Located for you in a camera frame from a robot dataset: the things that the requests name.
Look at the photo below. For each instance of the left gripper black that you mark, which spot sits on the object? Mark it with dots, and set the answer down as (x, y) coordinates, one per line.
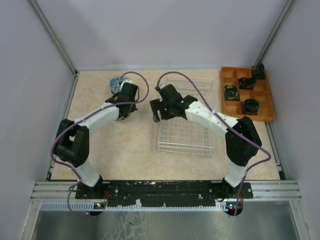
(133, 108)

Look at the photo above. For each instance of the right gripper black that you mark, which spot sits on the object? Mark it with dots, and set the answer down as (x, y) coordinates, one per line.
(156, 105)

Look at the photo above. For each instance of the blue white patterned bowl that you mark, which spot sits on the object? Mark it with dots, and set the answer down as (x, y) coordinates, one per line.
(122, 118)

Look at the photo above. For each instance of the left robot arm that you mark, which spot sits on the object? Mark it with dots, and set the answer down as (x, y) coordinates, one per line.
(72, 144)

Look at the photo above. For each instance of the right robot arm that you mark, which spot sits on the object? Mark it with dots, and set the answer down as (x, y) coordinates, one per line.
(242, 141)

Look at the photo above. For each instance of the top blue stacked bowl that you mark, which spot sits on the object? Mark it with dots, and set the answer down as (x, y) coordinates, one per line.
(115, 84)

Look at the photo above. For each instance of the black yellow object in tray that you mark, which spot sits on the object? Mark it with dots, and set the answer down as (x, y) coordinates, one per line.
(231, 93)

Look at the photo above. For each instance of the wooden compartment tray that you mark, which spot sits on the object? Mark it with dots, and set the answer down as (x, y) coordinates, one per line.
(260, 92)

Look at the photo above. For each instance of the black round object in tray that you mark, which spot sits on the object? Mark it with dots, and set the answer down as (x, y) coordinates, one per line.
(250, 106)

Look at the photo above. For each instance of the black object tray centre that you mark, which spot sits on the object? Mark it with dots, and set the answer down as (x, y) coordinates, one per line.
(245, 83)

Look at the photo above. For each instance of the black object tray corner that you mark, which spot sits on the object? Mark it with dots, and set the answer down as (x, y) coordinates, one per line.
(259, 72)

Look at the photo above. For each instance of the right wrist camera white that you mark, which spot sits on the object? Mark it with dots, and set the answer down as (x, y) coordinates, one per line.
(161, 86)

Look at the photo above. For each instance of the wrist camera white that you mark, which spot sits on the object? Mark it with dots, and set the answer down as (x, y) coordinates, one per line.
(161, 86)
(124, 80)

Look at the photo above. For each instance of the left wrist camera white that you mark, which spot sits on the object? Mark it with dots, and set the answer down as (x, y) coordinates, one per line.
(124, 80)

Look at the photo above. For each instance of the white cable duct strip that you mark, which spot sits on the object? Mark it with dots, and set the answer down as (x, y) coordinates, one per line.
(93, 206)

